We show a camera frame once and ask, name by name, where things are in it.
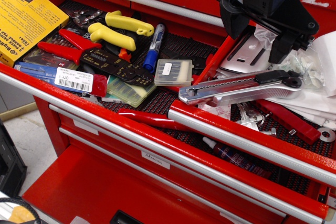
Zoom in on green drill bit case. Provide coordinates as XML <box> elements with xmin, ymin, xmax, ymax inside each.
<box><xmin>107</xmin><ymin>76</ymin><xmax>156</xmax><ymax>108</ymax></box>

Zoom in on black plastic crate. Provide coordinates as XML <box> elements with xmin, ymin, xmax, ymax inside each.
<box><xmin>1</xmin><ymin>121</ymin><xmax>27</xmax><ymax>197</ymax></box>

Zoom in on white paper roll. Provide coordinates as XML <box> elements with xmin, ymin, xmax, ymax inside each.
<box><xmin>312</xmin><ymin>31</ymin><xmax>335</xmax><ymax>97</ymax></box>

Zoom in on red tool chest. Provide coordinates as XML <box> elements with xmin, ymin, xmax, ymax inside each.
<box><xmin>1</xmin><ymin>0</ymin><xmax>335</xmax><ymax>223</ymax></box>

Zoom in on silver small bolt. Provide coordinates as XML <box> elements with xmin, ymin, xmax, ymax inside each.
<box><xmin>260</xmin><ymin>127</ymin><xmax>277</xmax><ymax>137</ymax></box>

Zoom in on red saw blade package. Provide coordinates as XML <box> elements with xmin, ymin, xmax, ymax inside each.
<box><xmin>22</xmin><ymin>35</ymin><xmax>78</xmax><ymax>70</ymax></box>

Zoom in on clear drill bit case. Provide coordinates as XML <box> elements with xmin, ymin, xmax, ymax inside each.
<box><xmin>154</xmin><ymin>59</ymin><xmax>194</xmax><ymax>87</ymax></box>

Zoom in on silver box cutter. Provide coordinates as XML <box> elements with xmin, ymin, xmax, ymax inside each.
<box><xmin>178</xmin><ymin>70</ymin><xmax>303</xmax><ymax>106</ymax></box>

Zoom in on white paper stack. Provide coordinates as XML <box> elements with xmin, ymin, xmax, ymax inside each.
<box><xmin>268</xmin><ymin>65</ymin><xmax>335</xmax><ymax>129</ymax></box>

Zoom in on silver metal plate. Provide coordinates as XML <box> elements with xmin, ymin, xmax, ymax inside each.
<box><xmin>219</xmin><ymin>31</ymin><xmax>271</xmax><ymax>73</ymax></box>

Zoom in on white adhesive strip pack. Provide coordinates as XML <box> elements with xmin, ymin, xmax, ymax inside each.
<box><xmin>197</xmin><ymin>104</ymin><xmax>231</xmax><ymax>120</ymax></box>

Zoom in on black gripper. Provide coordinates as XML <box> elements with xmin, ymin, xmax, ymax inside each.
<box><xmin>218</xmin><ymin>0</ymin><xmax>319</xmax><ymax>64</ymax></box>

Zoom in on silver washer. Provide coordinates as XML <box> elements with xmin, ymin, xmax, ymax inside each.
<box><xmin>318</xmin><ymin>127</ymin><xmax>335</xmax><ymax>143</ymax></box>

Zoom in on blue marker pen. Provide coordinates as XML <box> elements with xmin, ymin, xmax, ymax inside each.
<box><xmin>143</xmin><ymin>23</ymin><xmax>165</xmax><ymax>73</ymax></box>

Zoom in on bunch of keys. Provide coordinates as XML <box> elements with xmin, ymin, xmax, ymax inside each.
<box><xmin>237</xmin><ymin>103</ymin><xmax>265</xmax><ymax>131</ymax></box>

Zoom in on red plastic bar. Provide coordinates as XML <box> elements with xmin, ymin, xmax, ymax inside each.
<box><xmin>253</xmin><ymin>99</ymin><xmax>321</xmax><ymax>145</ymax></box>

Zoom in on red handled wire crimper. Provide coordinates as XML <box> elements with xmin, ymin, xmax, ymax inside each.
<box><xmin>37</xmin><ymin>29</ymin><xmax>154</xmax><ymax>87</ymax></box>

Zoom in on red handled pliers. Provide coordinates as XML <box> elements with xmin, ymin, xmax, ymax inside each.
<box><xmin>117</xmin><ymin>108</ymin><xmax>190</xmax><ymax>132</ymax></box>

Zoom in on yellow tap wrench box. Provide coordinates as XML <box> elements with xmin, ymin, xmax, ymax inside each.
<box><xmin>1</xmin><ymin>0</ymin><xmax>69</xmax><ymax>67</ymax></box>

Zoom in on yellow handled pliers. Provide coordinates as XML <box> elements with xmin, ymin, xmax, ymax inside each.
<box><xmin>62</xmin><ymin>8</ymin><xmax>155</xmax><ymax>51</ymax></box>

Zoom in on red threadlocker bottle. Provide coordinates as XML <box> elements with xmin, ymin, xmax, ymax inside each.
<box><xmin>203</xmin><ymin>136</ymin><xmax>271</xmax><ymax>178</ymax></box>

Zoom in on blue drill bit package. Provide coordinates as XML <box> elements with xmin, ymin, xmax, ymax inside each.
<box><xmin>14</xmin><ymin>62</ymin><xmax>108</xmax><ymax>97</ymax></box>

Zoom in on clear plastic bag of parts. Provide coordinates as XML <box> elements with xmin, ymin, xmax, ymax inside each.
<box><xmin>254</xmin><ymin>25</ymin><xmax>325</xmax><ymax>90</ymax></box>

